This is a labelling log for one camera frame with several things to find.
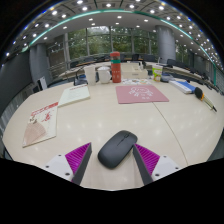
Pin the white cardboard box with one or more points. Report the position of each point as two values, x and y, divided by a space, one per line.
133 71

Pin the blue and white book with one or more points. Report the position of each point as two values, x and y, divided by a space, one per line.
182 86

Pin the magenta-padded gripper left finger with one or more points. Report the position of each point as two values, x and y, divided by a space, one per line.
58 165

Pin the white paper cup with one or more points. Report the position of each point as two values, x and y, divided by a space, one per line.
90 75

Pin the white paper booklet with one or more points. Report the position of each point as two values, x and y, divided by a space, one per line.
74 95

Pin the red bottle with green band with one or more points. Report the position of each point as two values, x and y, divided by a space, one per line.
115 68

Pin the colourful sticker sheet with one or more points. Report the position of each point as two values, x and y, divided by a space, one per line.
135 81

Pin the black computer mouse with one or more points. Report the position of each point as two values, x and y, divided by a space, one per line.
116 149

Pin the red and white leaflet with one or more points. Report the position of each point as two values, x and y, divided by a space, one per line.
41 125

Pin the ceiling lights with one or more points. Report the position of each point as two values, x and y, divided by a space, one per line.
118 16

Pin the white standing panel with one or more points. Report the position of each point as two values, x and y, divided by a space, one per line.
43 83

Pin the long curved conference desk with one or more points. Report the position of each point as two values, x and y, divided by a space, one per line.
186 71

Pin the dark office chairs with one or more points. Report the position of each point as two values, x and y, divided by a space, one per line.
173 62

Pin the white lidded mug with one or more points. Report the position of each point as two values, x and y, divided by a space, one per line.
104 75

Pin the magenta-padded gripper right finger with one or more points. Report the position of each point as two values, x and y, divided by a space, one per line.
165 166

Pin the green printed paper cup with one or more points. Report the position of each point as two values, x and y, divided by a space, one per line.
157 73

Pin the black gooseneck desk microphone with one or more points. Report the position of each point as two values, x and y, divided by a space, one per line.
166 78
79 81

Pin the pink printed mouse pad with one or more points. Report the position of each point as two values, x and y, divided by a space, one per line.
141 94

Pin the black handheld microphone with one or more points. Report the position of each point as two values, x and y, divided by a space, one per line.
199 93

